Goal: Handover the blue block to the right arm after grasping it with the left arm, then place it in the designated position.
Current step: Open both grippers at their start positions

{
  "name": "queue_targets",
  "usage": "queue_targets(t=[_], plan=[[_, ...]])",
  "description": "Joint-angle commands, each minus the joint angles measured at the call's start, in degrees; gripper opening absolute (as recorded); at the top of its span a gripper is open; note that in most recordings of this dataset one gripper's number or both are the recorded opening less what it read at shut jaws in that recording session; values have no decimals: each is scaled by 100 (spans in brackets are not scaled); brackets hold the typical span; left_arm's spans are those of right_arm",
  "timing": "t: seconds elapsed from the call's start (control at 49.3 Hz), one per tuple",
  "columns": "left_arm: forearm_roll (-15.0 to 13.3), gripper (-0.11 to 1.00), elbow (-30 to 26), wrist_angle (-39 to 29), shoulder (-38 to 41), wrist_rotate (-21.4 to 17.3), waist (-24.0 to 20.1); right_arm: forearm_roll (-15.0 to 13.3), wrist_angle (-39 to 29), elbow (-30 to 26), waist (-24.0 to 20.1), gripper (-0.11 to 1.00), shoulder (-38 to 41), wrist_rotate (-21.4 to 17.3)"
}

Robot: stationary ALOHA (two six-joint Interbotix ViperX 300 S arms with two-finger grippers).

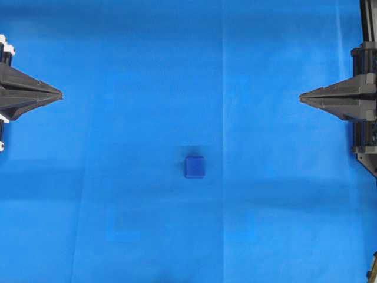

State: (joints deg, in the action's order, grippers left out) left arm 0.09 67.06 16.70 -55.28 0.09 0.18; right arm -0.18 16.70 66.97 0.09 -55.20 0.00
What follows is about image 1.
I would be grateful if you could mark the black aluminium frame rail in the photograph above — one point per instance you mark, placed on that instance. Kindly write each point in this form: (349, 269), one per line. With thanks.
(368, 18)

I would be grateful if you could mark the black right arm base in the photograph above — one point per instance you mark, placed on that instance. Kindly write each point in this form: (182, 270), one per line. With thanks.
(366, 156)

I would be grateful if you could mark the blue table mat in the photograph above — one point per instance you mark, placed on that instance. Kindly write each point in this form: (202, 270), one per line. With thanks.
(93, 186)

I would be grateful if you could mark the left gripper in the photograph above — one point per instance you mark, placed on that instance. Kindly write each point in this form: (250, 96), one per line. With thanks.
(23, 93)

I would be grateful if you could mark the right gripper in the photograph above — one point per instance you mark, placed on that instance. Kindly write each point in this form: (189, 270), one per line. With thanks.
(362, 111)

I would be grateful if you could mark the blue block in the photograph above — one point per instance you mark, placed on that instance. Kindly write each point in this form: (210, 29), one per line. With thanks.
(194, 167)

